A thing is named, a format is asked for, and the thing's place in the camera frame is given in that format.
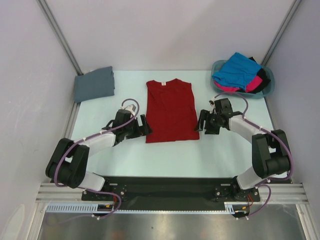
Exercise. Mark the folded grey t shirt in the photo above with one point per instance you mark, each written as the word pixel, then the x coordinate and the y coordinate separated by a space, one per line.
pixel 95 84

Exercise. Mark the right white cable duct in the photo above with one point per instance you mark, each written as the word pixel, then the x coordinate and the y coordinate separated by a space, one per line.
pixel 237 207

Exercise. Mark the pink t shirt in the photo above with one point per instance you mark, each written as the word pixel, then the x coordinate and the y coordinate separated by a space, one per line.
pixel 248 89

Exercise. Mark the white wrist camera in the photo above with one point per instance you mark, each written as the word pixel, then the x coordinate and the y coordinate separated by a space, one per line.
pixel 130 108
pixel 212 104

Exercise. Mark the black t shirt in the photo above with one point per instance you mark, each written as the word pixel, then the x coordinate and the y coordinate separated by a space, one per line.
pixel 265 81

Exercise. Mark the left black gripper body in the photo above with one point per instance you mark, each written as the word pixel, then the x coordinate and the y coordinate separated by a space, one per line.
pixel 131 129

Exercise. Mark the red t shirt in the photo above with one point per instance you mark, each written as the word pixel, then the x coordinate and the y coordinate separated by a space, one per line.
pixel 171 112

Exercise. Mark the blue t shirt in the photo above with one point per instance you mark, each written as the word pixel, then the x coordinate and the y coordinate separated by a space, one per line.
pixel 237 72

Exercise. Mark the left aluminium corner post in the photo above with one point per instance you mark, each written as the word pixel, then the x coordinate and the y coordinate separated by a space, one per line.
pixel 48 14

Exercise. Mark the aluminium corner post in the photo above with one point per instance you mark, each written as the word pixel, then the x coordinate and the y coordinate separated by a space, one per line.
pixel 293 9
pixel 48 14

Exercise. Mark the white cable duct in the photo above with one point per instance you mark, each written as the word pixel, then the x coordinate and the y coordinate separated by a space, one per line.
pixel 85 208
pixel 237 207

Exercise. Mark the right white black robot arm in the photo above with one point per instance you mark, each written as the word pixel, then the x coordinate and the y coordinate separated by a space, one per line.
pixel 270 152

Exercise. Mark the left white cable duct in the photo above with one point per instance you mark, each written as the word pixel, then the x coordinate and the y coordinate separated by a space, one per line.
pixel 85 208

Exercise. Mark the right aluminium corner post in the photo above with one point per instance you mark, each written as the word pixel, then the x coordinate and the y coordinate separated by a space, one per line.
pixel 293 9

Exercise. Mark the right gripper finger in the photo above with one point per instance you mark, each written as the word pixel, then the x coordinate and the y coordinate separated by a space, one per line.
pixel 202 119
pixel 209 129

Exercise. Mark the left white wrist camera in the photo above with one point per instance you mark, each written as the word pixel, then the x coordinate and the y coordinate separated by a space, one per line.
pixel 130 108

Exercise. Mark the aluminium front rail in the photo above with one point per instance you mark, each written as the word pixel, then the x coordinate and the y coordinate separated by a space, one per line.
pixel 282 194

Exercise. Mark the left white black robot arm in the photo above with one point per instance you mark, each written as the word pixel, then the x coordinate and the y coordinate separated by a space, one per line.
pixel 67 166

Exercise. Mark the teal plastic basket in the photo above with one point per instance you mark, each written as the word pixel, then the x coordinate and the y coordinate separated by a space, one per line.
pixel 268 90

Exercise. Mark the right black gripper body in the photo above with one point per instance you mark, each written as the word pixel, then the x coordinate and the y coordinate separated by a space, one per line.
pixel 216 129

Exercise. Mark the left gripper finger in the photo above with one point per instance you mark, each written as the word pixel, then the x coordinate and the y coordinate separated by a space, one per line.
pixel 145 126
pixel 142 133

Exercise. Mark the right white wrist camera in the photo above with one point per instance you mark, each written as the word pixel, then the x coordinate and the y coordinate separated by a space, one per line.
pixel 212 104

